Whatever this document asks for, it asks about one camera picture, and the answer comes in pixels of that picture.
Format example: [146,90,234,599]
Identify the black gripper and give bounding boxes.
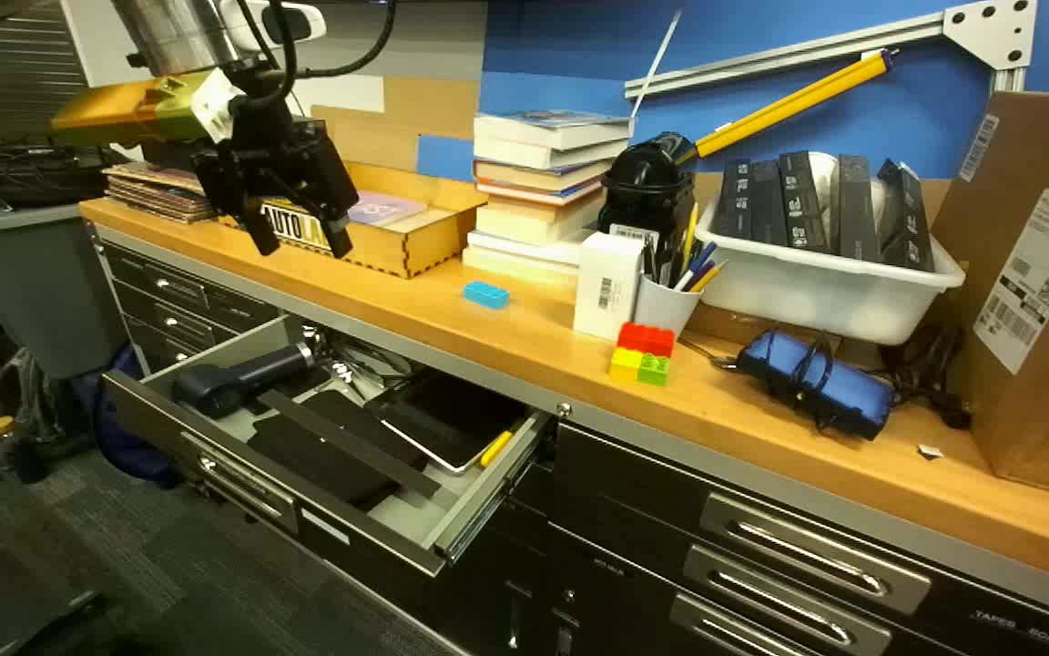
[191,98,355,260]

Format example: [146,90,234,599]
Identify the blue block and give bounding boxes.
[462,279,510,310]

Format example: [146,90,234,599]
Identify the grey drawer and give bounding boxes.
[106,316,547,587]

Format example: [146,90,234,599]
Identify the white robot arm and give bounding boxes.
[108,0,355,254]

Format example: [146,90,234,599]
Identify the black tablet in drawer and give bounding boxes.
[375,370,526,474]

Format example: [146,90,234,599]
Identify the wooden Autolab tray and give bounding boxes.
[227,159,490,279]

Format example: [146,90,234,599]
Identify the stack of brown papers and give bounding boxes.
[106,165,211,222]

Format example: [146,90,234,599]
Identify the black power drill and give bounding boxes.
[170,342,312,419]

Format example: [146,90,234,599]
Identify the black foam insert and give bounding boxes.
[251,389,439,509]

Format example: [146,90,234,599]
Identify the stack of books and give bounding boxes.
[462,108,628,284]

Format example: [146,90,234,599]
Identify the grey plastic tote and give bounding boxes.
[0,204,125,380]

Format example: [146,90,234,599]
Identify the white small box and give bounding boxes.
[570,233,645,339]

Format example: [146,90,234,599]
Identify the black tape dispenser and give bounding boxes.
[597,132,699,254]

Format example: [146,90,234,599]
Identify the red yellow green blocks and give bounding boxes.
[608,319,676,386]

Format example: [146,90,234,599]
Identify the white pen cup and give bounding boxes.
[635,276,699,335]

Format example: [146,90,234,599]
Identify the white plastic bin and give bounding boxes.
[694,222,966,346]

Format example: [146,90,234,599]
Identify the yellow bar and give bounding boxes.
[694,52,890,155]

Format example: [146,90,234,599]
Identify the brown cardboard box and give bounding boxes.
[933,90,1049,487]

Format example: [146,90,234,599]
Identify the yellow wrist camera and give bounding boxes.
[52,68,236,144]

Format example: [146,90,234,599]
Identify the black coiled cable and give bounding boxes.
[0,142,112,210]

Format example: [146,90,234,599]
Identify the aluminium rail bracket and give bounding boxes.
[622,0,1042,98]

